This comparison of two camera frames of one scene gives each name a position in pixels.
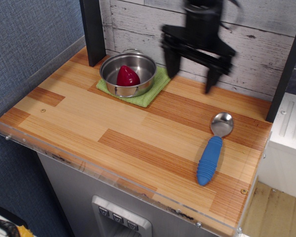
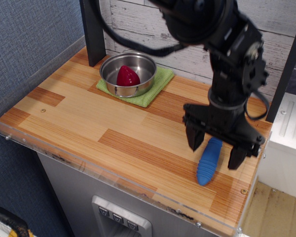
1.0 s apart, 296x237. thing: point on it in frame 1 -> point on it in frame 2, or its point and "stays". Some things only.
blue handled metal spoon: [221, 124] stays
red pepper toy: [127, 77] stays
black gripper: [200, 39] -> [224, 118]
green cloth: [145, 98] stays
